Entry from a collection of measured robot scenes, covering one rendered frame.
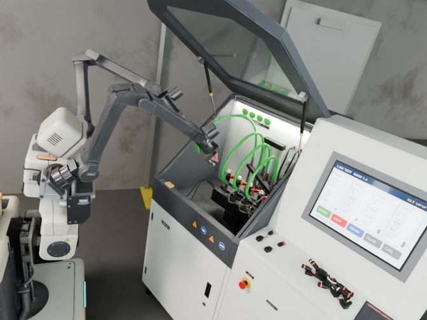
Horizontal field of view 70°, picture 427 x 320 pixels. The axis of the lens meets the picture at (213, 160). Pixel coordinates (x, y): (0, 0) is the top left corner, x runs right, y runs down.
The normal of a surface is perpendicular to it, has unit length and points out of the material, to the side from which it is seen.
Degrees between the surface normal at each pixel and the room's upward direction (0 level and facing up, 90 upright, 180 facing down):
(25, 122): 90
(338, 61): 90
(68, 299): 0
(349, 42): 90
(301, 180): 76
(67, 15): 90
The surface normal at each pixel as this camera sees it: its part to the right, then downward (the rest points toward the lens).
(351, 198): -0.65, -0.04
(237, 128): -0.71, 0.18
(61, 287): 0.18, -0.88
